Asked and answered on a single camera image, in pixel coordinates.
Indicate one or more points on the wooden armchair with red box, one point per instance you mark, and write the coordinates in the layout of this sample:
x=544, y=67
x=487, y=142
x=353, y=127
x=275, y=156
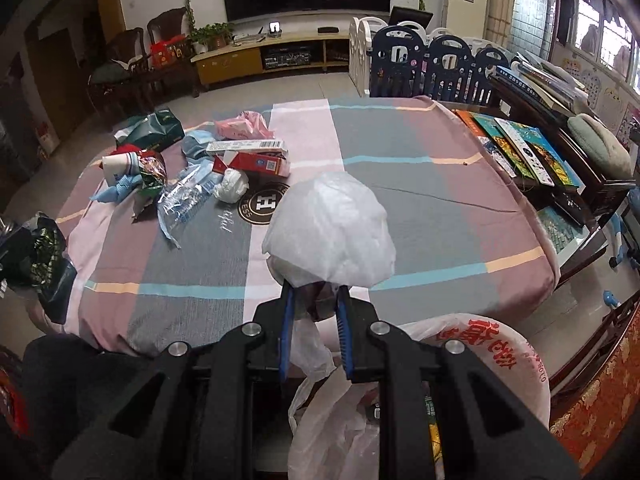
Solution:
x=166, y=25

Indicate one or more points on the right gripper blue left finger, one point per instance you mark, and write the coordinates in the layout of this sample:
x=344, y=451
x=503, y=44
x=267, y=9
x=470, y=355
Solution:
x=288, y=298

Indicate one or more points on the green foil snack wrapper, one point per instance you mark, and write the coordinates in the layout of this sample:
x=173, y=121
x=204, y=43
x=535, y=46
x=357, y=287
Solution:
x=153, y=173

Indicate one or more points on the colourful picture books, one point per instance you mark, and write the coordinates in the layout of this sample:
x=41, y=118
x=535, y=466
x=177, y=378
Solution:
x=521, y=151

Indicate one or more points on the potted green plant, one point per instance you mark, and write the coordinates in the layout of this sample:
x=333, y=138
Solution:
x=213, y=36

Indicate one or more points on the wooden tv cabinet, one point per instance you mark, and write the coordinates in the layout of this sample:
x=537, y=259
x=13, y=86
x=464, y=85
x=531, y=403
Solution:
x=265, y=56

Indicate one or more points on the light blue knotted wrapper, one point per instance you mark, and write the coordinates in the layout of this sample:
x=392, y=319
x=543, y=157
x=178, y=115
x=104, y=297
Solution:
x=116, y=193

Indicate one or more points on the red cardboard box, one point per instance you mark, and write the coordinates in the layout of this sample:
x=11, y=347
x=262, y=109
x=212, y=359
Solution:
x=254, y=163

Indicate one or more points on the red gold patterned sofa cushion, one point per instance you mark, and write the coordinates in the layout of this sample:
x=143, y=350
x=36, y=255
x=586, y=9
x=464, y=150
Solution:
x=597, y=414

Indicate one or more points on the grey green cushion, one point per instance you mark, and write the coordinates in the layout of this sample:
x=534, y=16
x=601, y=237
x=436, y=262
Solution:
x=601, y=146

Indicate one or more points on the dark wooden coffee table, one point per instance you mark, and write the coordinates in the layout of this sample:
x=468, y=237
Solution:
x=587, y=210

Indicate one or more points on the striped white paper cup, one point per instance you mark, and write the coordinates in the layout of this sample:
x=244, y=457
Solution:
x=120, y=165

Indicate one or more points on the clear printed plastic bag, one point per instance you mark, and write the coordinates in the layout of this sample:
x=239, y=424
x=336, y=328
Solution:
x=183, y=197

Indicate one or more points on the red gift box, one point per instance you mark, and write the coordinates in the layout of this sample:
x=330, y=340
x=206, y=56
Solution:
x=167, y=52

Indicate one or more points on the striped pink grey tablecloth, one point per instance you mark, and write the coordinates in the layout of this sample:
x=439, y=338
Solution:
x=395, y=197

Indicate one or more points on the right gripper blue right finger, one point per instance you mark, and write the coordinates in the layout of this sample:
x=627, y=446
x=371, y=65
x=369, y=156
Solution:
x=344, y=328

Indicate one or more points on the pink wrapper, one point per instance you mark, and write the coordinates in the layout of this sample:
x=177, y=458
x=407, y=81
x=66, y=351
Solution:
x=248, y=125

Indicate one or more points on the light blue face mask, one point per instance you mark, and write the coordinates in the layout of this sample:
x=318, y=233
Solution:
x=195, y=142

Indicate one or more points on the navy white baby fence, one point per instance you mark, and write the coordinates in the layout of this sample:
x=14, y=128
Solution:
x=453, y=69

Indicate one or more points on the white plastic bag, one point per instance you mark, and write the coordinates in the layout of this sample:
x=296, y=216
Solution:
x=326, y=232

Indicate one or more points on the white tissue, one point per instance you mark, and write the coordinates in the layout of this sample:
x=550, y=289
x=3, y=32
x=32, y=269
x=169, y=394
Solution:
x=232, y=187

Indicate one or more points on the dark green tissue pack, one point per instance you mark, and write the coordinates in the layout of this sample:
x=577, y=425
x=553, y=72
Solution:
x=156, y=131

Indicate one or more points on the white toothpaste box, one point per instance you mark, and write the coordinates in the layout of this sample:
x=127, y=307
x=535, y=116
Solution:
x=272, y=147

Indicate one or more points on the dark green bag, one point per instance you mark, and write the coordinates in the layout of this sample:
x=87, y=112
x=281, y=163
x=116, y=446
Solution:
x=34, y=259

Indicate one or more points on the wooden armchair with bag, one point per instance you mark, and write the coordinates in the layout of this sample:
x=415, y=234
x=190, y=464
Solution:
x=122, y=75

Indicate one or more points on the white bin with plastic liner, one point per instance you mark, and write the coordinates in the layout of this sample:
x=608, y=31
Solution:
x=455, y=397

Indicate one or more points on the small red snack packet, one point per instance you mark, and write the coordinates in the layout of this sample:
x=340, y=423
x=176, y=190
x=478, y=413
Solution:
x=127, y=150

